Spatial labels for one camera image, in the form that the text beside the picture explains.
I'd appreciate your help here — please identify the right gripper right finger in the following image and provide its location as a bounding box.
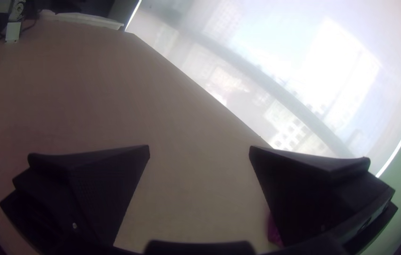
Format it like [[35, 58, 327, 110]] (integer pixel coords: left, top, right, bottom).
[[249, 145, 396, 247]]

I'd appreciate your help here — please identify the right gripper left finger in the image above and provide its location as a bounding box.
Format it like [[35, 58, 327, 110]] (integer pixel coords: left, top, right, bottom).
[[0, 144, 150, 250]]

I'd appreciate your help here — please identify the white laundry basket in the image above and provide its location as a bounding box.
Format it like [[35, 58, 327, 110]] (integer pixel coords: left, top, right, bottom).
[[41, 9, 125, 31]]

